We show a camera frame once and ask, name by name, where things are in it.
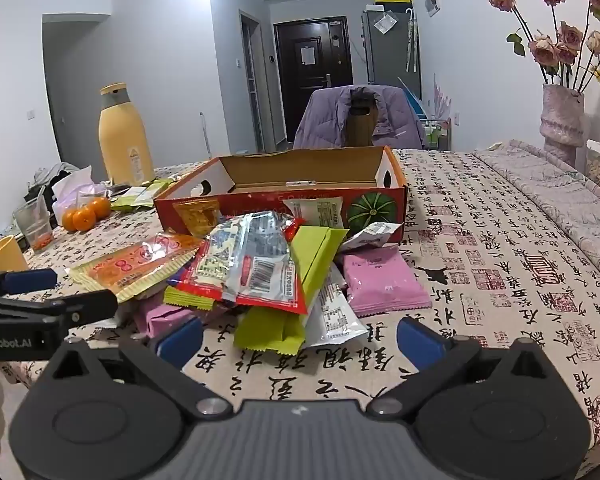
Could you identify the purple jacket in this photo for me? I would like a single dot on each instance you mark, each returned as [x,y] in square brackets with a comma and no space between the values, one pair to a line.
[320,120]

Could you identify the white interior door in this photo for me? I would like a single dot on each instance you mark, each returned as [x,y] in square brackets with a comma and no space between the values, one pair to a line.
[252,90]

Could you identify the dried pink roses bouquet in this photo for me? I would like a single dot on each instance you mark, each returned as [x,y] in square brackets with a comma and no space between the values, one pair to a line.
[545,50]

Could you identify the green snack packet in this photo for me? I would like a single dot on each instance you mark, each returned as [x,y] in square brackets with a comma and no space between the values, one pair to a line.
[187,297]
[265,330]
[315,255]

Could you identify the yellow cup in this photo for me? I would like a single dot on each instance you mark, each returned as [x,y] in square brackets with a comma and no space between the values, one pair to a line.
[2,257]

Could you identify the pink snack packet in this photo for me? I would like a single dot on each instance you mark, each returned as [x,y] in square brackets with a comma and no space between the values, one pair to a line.
[385,280]
[155,317]

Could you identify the small storage rack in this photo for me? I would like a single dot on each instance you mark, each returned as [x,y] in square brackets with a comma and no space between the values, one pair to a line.
[435,132]

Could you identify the clear plastic cup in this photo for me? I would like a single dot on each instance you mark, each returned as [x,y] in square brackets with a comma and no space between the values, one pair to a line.
[32,225]

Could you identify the yellow thermos bottle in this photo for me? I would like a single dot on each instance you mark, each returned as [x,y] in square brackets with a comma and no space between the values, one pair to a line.
[125,140]

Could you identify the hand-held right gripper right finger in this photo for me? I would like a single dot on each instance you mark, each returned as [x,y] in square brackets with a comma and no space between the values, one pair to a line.
[420,340]

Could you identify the white paper notice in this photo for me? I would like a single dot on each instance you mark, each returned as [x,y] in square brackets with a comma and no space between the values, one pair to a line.
[308,55]

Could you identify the wooden chair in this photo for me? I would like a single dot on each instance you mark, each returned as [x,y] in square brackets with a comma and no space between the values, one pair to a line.
[360,127]

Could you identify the pink textured vase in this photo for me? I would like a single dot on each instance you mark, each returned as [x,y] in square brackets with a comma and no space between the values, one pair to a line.
[560,125]

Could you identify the light green sachet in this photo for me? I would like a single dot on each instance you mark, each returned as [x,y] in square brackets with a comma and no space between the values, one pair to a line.
[130,203]
[155,190]

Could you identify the grey refrigerator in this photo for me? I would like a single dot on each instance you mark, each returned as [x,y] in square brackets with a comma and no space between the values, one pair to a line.
[385,60]

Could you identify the pink grey folded quilt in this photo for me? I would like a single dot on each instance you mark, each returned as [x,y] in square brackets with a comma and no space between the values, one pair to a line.
[555,185]

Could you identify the white purple plastic bag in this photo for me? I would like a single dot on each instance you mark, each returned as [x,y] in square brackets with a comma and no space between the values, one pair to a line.
[75,182]

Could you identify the clear plastic bag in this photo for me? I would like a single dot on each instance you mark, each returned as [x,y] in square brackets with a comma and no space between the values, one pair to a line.
[385,23]

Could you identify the orange cardboard box pumpkin print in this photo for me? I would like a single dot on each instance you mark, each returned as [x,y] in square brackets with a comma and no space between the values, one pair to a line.
[280,170]

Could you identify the white mop pole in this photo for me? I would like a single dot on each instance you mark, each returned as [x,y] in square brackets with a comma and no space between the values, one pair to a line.
[204,135]

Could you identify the white folded umbrella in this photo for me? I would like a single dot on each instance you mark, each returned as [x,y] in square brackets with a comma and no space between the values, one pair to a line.
[411,40]

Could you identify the dark entrance door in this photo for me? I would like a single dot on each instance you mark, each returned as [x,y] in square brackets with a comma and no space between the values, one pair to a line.
[300,90]

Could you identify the large red silver snack packet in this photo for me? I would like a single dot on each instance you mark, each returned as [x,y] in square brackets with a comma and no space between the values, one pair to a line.
[250,260]

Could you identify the dark cloth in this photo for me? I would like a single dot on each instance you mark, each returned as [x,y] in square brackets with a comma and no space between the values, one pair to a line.
[45,180]

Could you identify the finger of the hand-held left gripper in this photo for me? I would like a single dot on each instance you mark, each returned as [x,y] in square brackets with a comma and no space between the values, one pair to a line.
[30,280]
[80,305]

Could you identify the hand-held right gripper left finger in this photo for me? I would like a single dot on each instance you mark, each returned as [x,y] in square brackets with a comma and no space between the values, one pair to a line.
[180,342]

